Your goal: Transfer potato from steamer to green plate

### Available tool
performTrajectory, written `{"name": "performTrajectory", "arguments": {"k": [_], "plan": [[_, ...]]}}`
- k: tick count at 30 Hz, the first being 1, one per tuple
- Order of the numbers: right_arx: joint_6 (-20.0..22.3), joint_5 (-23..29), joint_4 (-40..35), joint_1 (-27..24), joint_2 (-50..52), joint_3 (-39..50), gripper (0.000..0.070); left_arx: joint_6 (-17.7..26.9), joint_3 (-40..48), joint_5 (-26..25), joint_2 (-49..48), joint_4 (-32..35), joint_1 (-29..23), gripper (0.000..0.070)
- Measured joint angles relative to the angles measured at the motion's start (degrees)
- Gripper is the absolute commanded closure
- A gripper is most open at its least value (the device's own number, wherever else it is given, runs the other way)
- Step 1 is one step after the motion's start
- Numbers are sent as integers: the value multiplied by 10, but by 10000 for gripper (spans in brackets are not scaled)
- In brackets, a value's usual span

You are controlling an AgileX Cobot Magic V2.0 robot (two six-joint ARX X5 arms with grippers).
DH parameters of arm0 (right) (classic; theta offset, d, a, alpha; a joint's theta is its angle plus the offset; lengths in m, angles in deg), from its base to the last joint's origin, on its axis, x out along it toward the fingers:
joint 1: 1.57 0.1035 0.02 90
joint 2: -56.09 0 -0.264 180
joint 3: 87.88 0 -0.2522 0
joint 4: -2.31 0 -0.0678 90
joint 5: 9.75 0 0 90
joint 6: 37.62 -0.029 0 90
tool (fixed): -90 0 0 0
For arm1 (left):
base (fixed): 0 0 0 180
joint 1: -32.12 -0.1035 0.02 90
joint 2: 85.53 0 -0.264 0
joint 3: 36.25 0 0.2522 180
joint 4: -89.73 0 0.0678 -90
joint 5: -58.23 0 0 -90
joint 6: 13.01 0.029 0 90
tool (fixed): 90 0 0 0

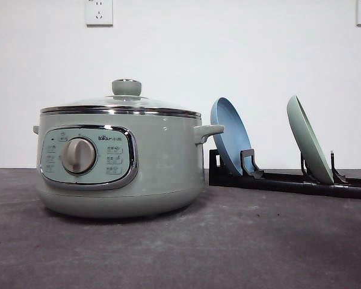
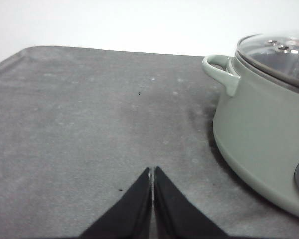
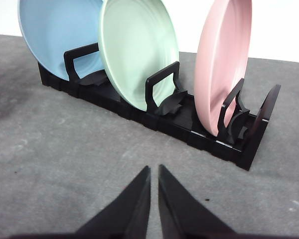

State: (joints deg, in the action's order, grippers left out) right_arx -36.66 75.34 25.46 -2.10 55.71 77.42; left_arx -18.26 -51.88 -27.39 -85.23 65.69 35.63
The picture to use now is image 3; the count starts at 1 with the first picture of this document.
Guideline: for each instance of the pink plate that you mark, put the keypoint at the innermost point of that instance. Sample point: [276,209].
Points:
[221,56]

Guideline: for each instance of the black plate rack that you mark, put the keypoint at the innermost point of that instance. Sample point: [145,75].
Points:
[239,131]

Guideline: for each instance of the green plate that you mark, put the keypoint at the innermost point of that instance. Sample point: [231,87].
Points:
[137,39]

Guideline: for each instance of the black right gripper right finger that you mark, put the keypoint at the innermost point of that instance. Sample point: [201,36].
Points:
[184,217]

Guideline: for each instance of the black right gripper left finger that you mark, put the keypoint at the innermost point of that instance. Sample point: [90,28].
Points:
[126,217]

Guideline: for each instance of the blue plate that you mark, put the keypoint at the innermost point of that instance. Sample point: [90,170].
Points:
[53,27]

